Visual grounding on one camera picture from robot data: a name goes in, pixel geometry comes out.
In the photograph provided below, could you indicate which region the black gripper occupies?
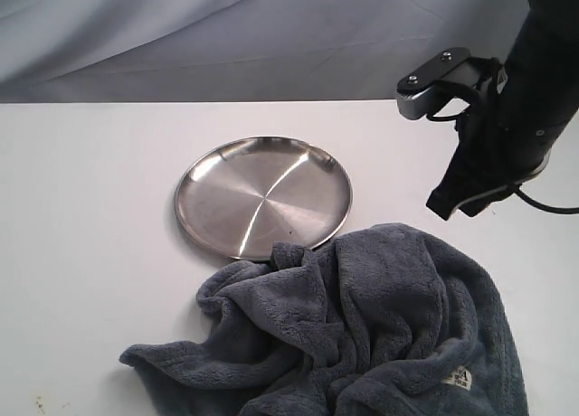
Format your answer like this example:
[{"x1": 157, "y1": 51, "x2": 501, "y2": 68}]
[{"x1": 426, "y1": 58, "x2": 550, "y2": 221}]

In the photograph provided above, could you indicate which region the grey-blue fleece towel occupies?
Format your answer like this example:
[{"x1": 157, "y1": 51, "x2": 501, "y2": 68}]
[{"x1": 119, "y1": 223, "x2": 528, "y2": 415}]

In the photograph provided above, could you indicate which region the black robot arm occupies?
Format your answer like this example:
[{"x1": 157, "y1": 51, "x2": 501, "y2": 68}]
[{"x1": 426, "y1": 0, "x2": 578, "y2": 220}]

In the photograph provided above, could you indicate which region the round stainless steel plate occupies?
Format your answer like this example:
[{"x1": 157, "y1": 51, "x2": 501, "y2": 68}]
[{"x1": 173, "y1": 136, "x2": 353, "y2": 261}]

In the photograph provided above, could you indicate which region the grey backdrop cloth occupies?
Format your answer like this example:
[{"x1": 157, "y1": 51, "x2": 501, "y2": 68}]
[{"x1": 0, "y1": 0, "x2": 579, "y2": 105}]

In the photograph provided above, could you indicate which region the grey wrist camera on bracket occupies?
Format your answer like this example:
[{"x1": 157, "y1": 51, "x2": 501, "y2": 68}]
[{"x1": 395, "y1": 47, "x2": 481, "y2": 120}]

